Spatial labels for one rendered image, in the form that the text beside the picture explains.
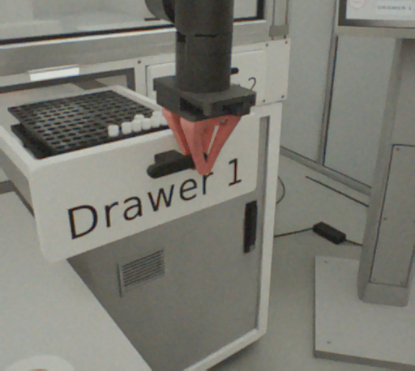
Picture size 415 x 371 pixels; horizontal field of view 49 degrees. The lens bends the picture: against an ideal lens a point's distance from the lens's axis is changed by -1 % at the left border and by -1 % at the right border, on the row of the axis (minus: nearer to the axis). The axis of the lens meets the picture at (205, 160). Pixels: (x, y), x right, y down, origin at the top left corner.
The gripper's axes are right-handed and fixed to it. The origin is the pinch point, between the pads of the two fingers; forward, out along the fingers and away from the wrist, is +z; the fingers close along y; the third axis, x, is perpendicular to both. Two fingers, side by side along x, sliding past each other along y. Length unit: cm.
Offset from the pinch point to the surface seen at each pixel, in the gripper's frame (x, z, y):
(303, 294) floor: -80, 91, 45
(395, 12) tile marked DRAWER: -79, -9, 29
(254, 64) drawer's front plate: -40, 1, 35
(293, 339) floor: -61, 91, 32
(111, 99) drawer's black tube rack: -3.2, 0.8, 29.3
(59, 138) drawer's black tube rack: 10.1, 0.4, 16.5
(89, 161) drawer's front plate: 11.7, -2.2, 3.0
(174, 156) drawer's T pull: 2.9, -1.3, 0.9
